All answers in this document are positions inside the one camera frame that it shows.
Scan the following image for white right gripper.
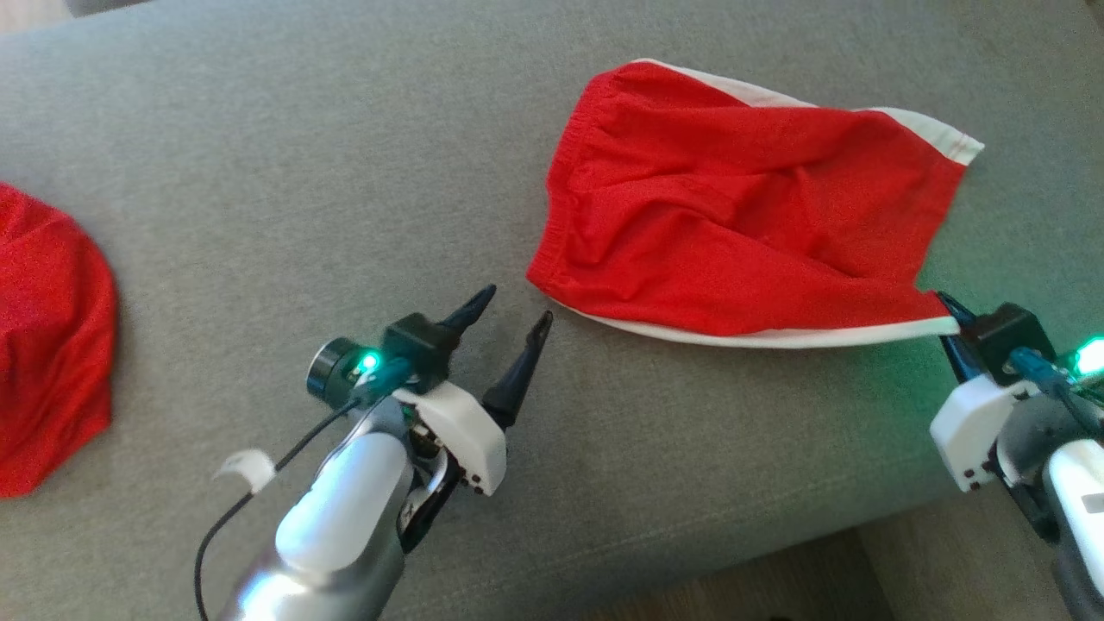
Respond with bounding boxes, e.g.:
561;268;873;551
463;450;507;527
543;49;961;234
930;291;1104;543

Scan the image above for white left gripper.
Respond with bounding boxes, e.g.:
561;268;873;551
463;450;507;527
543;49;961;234
306;285;555;555

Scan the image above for red shorts with white trim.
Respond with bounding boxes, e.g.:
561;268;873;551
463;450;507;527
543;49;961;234
526;59;986;350

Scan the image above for red jersey with white sleeves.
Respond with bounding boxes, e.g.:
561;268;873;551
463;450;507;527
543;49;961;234
0;181;118;499

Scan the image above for grey sofa seat cushion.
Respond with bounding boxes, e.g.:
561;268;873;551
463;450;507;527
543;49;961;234
0;0;1104;621

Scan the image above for black right camera cable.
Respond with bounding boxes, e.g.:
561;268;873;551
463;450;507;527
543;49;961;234
1048;379;1104;432

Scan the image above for black camera cable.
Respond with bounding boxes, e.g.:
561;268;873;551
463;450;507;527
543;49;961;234
1048;379;1104;432
194;395;367;621

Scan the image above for white cable label tag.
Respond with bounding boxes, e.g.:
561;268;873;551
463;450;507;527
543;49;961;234
213;448;278;495

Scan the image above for black left camera cable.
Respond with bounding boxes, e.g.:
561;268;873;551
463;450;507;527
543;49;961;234
194;395;367;621

